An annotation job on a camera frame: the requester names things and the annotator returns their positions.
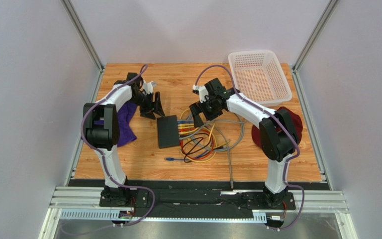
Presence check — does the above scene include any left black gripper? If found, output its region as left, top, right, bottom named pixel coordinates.
left=128, top=92, right=165, bottom=120

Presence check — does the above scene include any black network switch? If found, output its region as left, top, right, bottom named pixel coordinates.
left=156, top=115, right=180, bottom=149

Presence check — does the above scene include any grey ethernet cable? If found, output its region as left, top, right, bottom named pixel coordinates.
left=181, top=114, right=246, bottom=190

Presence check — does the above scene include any purple cloth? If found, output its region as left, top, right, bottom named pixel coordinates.
left=84, top=102, right=137, bottom=150

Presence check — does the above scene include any blue ethernet cable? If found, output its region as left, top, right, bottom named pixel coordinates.
left=164, top=119, right=216, bottom=162

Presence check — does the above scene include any white plastic basket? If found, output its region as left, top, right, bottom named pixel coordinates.
left=228, top=50, right=292, bottom=107

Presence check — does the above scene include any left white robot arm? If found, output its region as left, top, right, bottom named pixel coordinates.
left=81, top=73, right=165, bottom=203

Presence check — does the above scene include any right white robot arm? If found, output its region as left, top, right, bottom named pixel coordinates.
left=190, top=78, right=300, bottom=201

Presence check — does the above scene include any dark red cap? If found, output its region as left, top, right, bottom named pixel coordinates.
left=251, top=107, right=303, bottom=148

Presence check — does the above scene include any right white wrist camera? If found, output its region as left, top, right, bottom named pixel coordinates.
left=192, top=85, right=209, bottom=103

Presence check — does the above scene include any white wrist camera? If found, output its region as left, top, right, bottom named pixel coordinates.
left=142, top=80, right=157, bottom=95
left=192, top=85, right=209, bottom=103

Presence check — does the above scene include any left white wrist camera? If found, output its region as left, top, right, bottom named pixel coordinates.
left=142, top=80, right=157, bottom=95

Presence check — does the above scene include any red ethernet cable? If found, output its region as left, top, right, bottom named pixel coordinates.
left=178, top=127, right=215, bottom=159

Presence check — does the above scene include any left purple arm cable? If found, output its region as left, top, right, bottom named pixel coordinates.
left=80, top=64, right=157, bottom=228

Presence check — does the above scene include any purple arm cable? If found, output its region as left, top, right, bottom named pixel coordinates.
left=194, top=64, right=306, bottom=231
left=80, top=64, right=157, bottom=228

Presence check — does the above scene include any black ethernet cable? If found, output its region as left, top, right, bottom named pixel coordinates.
left=181, top=135, right=226, bottom=164

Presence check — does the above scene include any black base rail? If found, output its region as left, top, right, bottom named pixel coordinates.
left=68, top=179, right=331, bottom=220

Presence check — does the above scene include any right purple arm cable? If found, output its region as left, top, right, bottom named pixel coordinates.
left=194, top=64, right=306, bottom=231

